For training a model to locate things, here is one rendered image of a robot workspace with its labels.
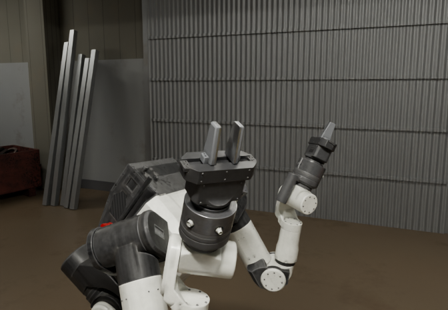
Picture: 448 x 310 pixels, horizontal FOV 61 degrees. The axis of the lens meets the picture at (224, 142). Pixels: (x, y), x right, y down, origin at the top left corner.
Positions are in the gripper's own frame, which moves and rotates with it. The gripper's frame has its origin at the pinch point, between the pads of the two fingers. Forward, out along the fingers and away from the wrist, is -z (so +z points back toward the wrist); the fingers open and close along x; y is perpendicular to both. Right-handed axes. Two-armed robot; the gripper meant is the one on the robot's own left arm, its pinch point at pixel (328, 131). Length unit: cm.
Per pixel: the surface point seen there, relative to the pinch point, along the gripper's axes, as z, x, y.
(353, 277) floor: 58, -125, -110
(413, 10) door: -157, -185, -94
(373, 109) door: -73, -207, -111
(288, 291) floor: 82, -114, -67
